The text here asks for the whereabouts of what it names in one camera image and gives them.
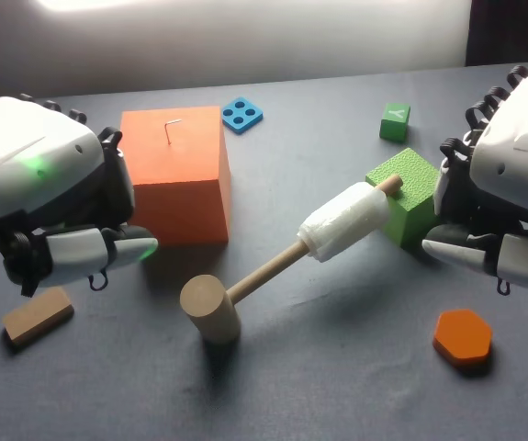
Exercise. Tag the orange hexagon block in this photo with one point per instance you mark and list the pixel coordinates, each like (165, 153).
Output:
(463, 337)

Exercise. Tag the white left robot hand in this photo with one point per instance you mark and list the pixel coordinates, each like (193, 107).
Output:
(25, 156)

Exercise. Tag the green textured cube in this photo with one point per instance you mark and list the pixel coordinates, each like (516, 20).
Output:
(410, 170)

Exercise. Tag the wooden mallet with white wrap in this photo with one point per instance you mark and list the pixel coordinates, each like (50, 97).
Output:
(263, 271)

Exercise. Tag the small green cube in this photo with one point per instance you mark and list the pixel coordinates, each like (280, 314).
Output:
(392, 128)

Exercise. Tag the blue square four-hole block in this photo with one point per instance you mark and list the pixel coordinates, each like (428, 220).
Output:
(241, 113)

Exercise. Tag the grey table cloth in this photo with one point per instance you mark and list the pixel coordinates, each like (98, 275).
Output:
(337, 390)

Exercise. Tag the plain wooden rectangular block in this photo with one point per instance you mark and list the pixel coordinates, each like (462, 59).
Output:
(34, 314)

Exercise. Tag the large orange cube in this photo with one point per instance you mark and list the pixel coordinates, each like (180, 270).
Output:
(185, 151)

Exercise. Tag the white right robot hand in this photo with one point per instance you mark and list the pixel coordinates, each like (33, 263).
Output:
(520, 151)

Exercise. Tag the dark backdrop panel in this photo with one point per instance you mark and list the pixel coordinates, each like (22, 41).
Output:
(511, 27)

